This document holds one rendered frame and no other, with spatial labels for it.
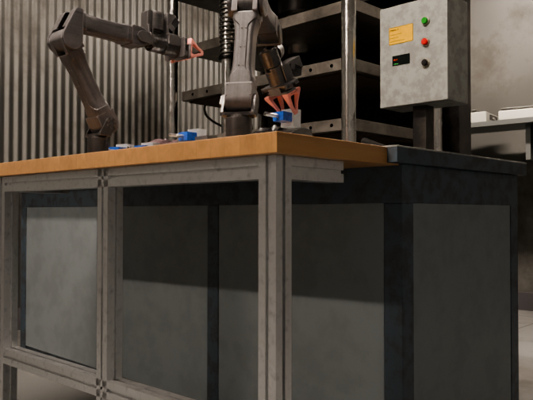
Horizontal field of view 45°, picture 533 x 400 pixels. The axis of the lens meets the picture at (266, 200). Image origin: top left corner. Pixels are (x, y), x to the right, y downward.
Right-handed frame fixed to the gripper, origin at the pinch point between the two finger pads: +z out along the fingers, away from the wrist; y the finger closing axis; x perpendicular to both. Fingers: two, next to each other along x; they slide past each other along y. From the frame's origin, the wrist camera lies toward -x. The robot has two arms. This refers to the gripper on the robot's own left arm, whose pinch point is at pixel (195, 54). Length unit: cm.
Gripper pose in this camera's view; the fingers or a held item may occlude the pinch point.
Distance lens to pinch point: 228.0
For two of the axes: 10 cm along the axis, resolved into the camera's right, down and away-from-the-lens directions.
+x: -0.1, 10.0, -0.5
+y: -7.4, 0.2, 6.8
